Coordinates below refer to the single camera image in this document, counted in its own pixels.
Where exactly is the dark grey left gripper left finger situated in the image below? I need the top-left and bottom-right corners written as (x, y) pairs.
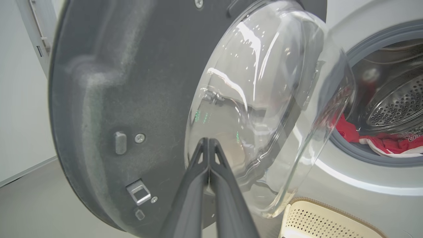
top-left (159, 138), bottom-right (212, 238)

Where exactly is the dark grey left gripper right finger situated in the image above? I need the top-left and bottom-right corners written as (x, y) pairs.
top-left (209, 138), bottom-right (260, 238)

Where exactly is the black round glass washer door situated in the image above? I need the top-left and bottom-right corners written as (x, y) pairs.
top-left (48, 0), bottom-right (356, 238)

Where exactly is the plain red garment white trim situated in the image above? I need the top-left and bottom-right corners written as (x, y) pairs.
top-left (331, 113), bottom-right (364, 143)

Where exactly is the red Bulls 23 jersey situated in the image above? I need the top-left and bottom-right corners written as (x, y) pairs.
top-left (359, 131), bottom-right (423, 158)

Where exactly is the cream perforated laundry basket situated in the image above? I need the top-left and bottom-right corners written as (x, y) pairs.
top-left (279, 197), bottom-right (388, 238)

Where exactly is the white front-load washing machine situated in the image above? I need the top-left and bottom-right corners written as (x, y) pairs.
top-left (287, 0), bottom-right (423, 238)

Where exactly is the steel perforated washer drum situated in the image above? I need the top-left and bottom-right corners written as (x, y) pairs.
top-left (350, 39), bottom-right (423, 137)

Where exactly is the white panel frame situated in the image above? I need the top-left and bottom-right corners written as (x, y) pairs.
top-left (15, 0), bottom-right (59, 79)

